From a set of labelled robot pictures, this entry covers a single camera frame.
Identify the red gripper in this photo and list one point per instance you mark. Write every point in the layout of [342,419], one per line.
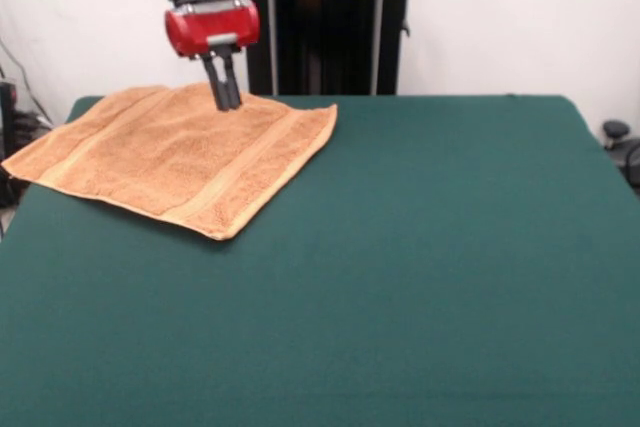
[200,29]

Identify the orange terry towel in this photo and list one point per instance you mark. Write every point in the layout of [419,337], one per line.
[150,162]

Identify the black power strip with plugs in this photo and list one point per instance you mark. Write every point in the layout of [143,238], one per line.
[30,122]

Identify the black computer box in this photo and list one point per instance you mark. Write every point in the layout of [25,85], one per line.
[7,112]

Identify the dark green table cloth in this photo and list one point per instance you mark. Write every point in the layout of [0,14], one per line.
[350,297]

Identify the black office chair base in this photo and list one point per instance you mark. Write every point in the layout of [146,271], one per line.
[622,144]

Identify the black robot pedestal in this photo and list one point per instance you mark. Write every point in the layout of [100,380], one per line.
[325,37]

